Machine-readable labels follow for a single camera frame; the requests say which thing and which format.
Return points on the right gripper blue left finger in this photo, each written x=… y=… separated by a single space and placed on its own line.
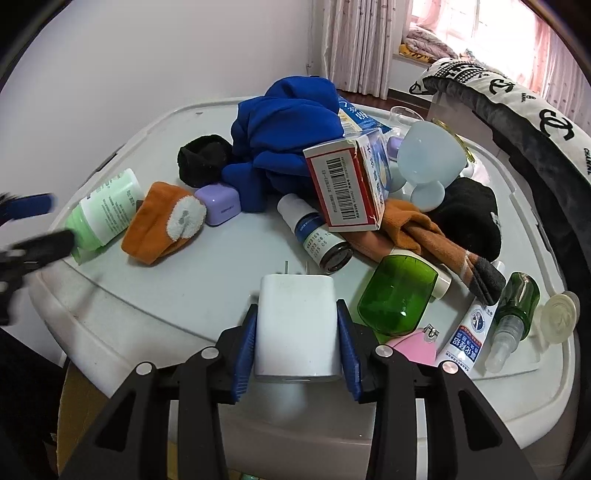
x=236 y=346

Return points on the white blue ointment tube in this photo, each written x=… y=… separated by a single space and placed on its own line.
x=466 y=342

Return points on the white power adapter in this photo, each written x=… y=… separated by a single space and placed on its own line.
x=297 y=337

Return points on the white dropper bottle blue label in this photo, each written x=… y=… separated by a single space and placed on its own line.
x=329 y=251

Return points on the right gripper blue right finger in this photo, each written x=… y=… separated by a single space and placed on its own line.
x=360 y=366

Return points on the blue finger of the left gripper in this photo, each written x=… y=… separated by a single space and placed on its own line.
x=20 y=207

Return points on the black knit cloth right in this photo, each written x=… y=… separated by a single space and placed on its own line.
x=468 y=216

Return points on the blue fleece cloth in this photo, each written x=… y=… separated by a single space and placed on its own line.
x=270 y=134

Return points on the green translucent plastic bottle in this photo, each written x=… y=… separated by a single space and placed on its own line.
x=399 y=292

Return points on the orange sock with white toe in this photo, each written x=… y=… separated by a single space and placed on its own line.
x=167 y=219

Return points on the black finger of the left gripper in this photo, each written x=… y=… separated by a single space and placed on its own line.
x=21 y=259

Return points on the clear glass bowl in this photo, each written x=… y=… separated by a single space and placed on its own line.
x=403 y=117

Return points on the pink paper piece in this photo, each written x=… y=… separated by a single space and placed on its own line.
x=419 y=346

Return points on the round cream plastic lid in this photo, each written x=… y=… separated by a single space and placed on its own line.
x=559 y=317

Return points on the black white logo blanket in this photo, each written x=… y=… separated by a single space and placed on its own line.
x=555 y=150

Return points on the cardboard trash box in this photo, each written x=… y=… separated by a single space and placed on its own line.
x=124 y=436

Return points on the black sock left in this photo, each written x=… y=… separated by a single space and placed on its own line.
x=201 y=161

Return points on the pink patterned curtain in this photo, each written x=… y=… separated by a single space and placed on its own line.
x=359 y=40

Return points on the light blue goblet cup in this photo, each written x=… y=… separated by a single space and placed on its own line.
x=430 y=159

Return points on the green white lotion bottle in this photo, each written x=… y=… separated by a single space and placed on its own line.
x=103 y=214

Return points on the folded bedding on windowsill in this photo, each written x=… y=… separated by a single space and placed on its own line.
x=424 y=46

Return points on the small green spray bottle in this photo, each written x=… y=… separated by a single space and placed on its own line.
x=513 y=319

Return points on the small purple case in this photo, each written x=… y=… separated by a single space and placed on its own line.
x=221 y=202

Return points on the red white medicine box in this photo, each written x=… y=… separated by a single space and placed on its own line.
x=352 y=178

